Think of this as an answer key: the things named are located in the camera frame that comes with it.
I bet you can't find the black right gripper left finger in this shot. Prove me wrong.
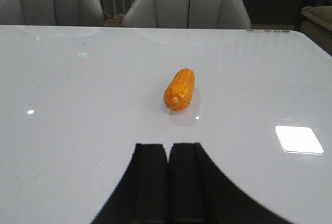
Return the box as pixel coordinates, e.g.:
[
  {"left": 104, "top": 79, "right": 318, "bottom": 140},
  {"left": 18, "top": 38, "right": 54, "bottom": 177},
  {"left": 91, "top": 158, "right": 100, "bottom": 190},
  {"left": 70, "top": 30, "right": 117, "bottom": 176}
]
[{"left": 92, "top": 144, "right": 168, "bottom": 223}]

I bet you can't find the orange toy corn cob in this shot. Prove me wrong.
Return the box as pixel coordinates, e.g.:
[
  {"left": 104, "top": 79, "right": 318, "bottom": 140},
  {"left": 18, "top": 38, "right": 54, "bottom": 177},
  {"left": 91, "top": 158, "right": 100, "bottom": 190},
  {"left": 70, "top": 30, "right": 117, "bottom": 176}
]
[{"left": 164, "top": 68, "right": 195, "bottom": 111}]

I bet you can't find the brown cushioned seat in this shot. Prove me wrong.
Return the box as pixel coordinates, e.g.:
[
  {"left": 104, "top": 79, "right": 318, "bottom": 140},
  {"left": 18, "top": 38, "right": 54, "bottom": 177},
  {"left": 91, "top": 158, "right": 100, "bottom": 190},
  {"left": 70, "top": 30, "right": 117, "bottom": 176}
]
[{"left": 300, "top": 6, "right": 331, "bottom": 55}]

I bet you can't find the grey upholstered chair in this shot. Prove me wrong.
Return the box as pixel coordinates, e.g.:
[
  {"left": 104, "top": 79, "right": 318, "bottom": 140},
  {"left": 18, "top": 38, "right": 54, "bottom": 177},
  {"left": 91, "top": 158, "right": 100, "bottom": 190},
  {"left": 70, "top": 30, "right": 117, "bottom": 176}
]
[
  {"left": 1, "top": 0, "right": 104, "bottom": 27},
  {"left": 123, "top": 0, "right": 251, "bottom": 30}
]

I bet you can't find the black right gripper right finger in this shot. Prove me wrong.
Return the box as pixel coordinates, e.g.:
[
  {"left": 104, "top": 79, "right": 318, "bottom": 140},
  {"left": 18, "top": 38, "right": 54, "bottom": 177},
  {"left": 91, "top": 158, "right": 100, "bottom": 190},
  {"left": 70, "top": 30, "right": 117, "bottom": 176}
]
[{"left": 169, "top": 143, "right": 287, "bottom": 223}]

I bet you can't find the grey upholstered chair right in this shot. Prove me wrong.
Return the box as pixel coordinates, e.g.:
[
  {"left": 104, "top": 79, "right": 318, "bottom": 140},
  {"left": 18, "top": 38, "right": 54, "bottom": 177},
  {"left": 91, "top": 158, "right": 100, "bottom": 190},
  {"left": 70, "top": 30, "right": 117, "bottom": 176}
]
[{"left": 123, "top": 0, "right": 251, "bottom": 30}]

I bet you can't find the grey upholstered chair left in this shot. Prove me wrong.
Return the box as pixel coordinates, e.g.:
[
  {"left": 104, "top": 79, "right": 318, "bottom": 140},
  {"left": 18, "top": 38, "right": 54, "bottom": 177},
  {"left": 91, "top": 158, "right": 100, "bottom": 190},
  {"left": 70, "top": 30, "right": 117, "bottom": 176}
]
[{"left": 1, "top": 0, "right": 104, "bottom": 27}]

